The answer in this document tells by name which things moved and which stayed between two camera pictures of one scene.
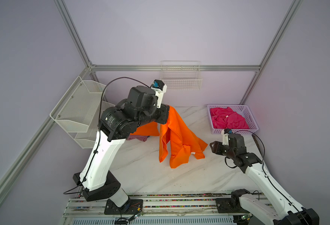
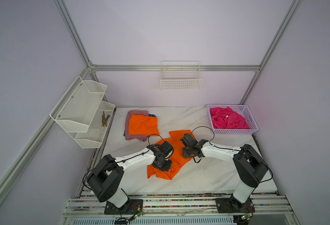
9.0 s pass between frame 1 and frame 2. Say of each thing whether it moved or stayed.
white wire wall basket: stayed
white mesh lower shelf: stayed
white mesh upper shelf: stayed
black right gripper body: moved
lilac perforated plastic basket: stayed
